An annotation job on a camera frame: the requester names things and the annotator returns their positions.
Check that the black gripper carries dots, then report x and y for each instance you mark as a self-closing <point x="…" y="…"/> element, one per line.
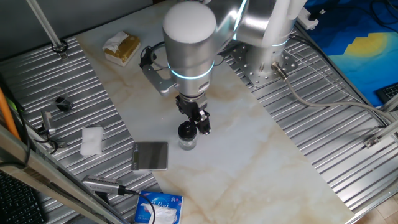
<point x="191" y="105"/>

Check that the black knobbed jar lid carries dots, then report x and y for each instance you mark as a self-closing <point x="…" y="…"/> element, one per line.
<point x="186" y="130"/>

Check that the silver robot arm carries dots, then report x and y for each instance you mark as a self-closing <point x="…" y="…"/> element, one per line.
<point x="189" y="56"/>

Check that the silver digital pocket scale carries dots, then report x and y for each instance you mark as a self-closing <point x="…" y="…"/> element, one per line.
<point x="150" y="155"/>

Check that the blue tissue pack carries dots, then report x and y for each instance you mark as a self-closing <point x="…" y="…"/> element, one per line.
<point x="146" y="207"/>

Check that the gold tissue pack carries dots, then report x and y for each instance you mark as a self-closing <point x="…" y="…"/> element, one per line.
<point x="122" y="48"/>

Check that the white foam sponge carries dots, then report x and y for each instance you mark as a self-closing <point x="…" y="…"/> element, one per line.
<point x="91" y="141"/>

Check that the clear plastic cup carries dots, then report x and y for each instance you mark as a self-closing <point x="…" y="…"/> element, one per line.
<point x="60" y="101"/>

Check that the white power strip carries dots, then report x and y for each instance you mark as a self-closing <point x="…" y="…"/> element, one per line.
<point x="306" y="19"/>

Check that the blue and yellow mat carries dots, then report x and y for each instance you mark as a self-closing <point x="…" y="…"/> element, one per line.
<point x="357" y="46"/>

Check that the aluminium pole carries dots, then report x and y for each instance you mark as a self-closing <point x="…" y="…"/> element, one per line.
<point x="44" y="23"/>

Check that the black keyboard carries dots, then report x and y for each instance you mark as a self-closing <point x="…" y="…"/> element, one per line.
<point x="18" y="202"/>
<point x="388" y="91"/>

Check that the orange pole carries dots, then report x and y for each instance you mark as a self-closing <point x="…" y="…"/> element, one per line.
<point x="4" y="112"/>

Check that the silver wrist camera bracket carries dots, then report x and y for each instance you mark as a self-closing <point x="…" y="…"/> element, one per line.
<point x="158" y="81"/>

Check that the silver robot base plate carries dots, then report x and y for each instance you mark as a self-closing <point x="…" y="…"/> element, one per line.
<point x="258" y="76"/>

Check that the silver grilled camera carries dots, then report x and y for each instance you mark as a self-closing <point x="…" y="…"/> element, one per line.
<point x="99" y="184"/>

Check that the small silver camera on stand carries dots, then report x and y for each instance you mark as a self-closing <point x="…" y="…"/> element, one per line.
<point x="47" y="123"/>

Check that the aluminium frame beam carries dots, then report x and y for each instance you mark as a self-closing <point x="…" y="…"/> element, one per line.
<point x="46" y="177"/>

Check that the aluminium profile with bracket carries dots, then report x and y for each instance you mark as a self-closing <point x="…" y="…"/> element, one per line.
<point x="382" y="132"/>

